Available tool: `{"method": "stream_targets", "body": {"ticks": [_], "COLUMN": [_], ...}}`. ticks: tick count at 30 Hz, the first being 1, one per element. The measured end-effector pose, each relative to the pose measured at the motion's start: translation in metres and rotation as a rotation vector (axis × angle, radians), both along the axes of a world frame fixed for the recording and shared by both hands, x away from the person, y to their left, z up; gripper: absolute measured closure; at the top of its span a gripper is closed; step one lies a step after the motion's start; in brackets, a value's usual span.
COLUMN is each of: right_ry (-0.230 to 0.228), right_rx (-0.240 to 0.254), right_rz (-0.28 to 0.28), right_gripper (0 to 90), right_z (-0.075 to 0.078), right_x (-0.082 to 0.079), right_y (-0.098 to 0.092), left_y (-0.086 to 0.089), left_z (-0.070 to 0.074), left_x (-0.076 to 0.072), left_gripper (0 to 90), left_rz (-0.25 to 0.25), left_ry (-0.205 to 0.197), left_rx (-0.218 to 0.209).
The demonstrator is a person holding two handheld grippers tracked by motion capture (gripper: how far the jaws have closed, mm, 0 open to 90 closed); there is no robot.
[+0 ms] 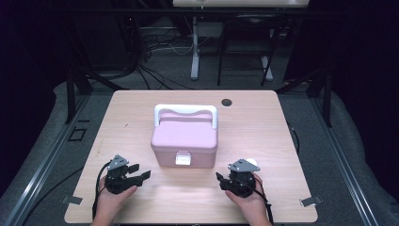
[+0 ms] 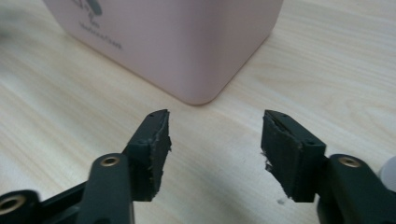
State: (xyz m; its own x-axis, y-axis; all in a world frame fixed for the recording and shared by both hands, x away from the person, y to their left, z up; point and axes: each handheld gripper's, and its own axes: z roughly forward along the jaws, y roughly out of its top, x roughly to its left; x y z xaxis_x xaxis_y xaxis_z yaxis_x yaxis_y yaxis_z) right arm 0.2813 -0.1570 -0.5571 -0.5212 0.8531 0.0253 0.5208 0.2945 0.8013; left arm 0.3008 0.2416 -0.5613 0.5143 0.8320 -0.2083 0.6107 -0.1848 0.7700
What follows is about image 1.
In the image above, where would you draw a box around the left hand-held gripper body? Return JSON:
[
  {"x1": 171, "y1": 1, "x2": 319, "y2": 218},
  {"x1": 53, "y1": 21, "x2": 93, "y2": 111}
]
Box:
[{"x1": 104, "y1": 153, "x2": 142, "y2": 195}]

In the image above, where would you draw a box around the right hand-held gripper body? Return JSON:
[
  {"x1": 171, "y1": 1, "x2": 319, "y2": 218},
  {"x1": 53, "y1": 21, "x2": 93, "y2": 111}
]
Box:
[{"x1": 227, "y1": 158, "x2": 261, "y2": 199}]

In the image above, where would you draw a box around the pink storage box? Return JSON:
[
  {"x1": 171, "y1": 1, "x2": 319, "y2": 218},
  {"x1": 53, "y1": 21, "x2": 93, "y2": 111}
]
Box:
[{"x1": 150, "y1": 104, "x2": 219, "y2": 170}]

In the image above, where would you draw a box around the person's left hand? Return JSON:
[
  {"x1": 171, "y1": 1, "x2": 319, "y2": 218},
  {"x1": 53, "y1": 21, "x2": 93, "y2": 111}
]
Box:
[{"x1": 93, "y1": 184, "x2": 138, "y2": 224}]

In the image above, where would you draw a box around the person's right hand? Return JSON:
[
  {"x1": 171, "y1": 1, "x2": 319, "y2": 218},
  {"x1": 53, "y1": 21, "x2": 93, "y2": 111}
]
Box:
[{"x1": 224, "y1": 173, "x2": 268, "y2": 224}]

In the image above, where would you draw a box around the white desk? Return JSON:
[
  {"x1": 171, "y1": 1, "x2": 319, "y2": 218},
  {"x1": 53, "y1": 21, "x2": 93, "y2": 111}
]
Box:
[{"x1": 172, "y1": 0, "x2": 311, "y2": 81}]

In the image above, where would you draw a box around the black chair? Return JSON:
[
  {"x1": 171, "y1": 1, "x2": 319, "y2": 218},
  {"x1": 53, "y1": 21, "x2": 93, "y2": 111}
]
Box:
[{"x1": 216, "y1": 12, "x2": 280, "y2": 88}]

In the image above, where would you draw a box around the left hand-held gripper cable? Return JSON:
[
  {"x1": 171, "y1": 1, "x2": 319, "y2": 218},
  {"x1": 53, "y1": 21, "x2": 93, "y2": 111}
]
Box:
[{"x1": 91, "y1": 160, "x2": 113, "y2": 219}]

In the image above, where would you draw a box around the hand-held gripper cable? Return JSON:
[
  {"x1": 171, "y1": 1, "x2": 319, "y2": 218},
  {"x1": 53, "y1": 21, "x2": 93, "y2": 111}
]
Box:
[
  {"x1": 91, "y1": 160, "x2": 113, "y2": 219},
  {"x1": 241, "y1": 178, "x2": 275, "y2": 226}
]

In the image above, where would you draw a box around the right hand-held gripper cable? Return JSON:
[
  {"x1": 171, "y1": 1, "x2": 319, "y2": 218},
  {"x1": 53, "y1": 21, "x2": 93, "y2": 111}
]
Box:
[{"x1": 241, "y1": 178, "x2": 275, "y2": 226}]

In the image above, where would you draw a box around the grey table bracket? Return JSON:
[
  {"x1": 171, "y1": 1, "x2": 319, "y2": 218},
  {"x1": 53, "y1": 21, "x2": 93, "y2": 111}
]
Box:
[
  {"x1": 60, "y1": 195, "x2": 84, "y2": 205},
  {"x1": 299, "y1": 195, "x2": 324, "y2": 208}
]

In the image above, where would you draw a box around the long black floor cable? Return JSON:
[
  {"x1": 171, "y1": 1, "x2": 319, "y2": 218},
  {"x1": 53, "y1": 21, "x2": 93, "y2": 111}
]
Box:
[{"x1": 21, "y1": 167, "x2": 85, "y2": 226}]

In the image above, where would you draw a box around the short black cable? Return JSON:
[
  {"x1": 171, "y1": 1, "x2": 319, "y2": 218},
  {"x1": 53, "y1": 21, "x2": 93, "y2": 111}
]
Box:
[{"x1": 286, "y1": 121, "x2": 301, "y2": 155}]

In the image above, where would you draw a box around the aluminium floor rail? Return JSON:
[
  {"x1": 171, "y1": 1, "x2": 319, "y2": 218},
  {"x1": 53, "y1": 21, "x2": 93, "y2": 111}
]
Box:
[
  {"x1": 2, "y1": 93, "x2": 91, "y2": 226},
  {"x1": 310, "y1": 96, "x2": 380, "y2": 226}
]

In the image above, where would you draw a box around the black metal frame stand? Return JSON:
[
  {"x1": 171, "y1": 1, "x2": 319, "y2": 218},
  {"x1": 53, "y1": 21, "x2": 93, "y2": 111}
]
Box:
[
  {"x1": 60, "y1": 59, "x2": 130, "y2": 125},
  {"x1": 275, "y1": 60, "x2": 334, "y2": 128}
]

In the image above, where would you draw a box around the bundle of floor cables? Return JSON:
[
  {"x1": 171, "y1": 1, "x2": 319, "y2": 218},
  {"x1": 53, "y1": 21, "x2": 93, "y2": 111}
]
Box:
[{"x1": 133, "y1": 26, "x2": 197, "y2": 91}]

